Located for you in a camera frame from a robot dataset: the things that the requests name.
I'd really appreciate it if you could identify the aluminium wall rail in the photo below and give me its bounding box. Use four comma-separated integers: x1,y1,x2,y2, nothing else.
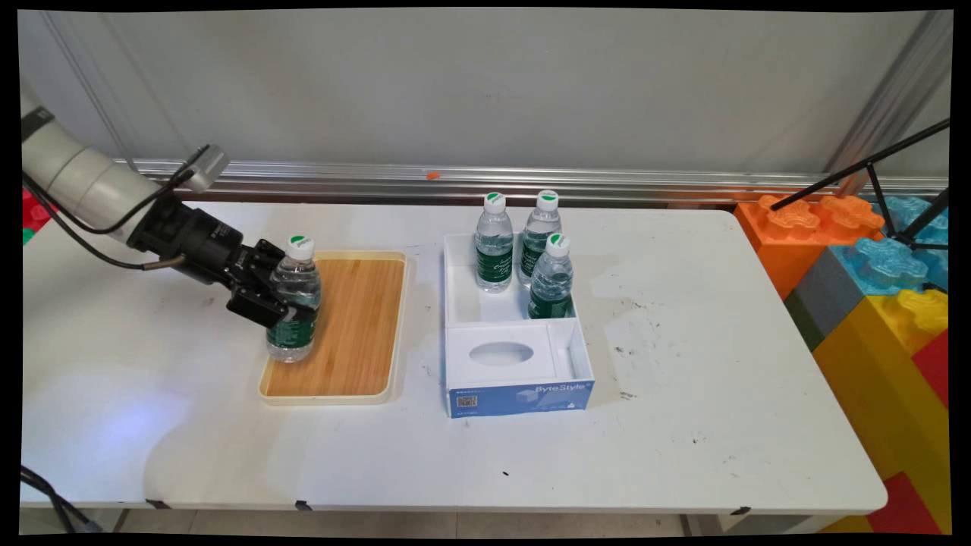
114,158,949,207

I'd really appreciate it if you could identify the black floor cable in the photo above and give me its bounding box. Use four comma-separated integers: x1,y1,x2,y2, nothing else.
21,465,103,533
21,476,77,533

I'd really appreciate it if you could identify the bamboo tray, cream rim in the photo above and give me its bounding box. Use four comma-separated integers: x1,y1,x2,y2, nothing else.
258,249,410,406

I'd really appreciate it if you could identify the water bottle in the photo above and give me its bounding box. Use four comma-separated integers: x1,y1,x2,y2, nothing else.
475,192,515,294
528,233,574,320
266,234,322,363
519,190,563,287

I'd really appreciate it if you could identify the red giant building block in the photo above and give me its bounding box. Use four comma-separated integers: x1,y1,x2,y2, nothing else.
910,330,951,410
23,188,58,232
867,472,945,535

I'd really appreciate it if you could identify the grey giant building block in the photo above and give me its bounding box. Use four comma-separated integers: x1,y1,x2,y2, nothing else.
784,246,847,352

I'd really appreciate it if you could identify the yellow giant building block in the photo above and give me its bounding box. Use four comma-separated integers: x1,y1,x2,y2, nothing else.
812,288,951,534

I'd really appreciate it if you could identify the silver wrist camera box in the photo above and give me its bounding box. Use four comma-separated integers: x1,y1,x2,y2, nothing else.
181,144,230,193

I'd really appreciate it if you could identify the orange giant building block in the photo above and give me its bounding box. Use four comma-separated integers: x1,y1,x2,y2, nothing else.
734,193,886,300

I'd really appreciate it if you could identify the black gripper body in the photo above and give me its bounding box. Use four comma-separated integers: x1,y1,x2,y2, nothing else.
127,196,265,294

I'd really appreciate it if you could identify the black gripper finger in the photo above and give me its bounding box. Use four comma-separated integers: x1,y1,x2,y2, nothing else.
226,285,293,329
254,239,288,287

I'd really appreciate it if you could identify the black tripod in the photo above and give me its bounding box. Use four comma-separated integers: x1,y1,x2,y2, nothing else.
770,118,951,293

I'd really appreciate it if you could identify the blue and white cardboard box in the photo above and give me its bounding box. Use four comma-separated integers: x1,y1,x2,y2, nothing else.
443,231,595,419

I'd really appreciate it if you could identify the blue giant building block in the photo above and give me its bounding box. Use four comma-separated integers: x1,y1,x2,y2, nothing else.
831,196,951,295

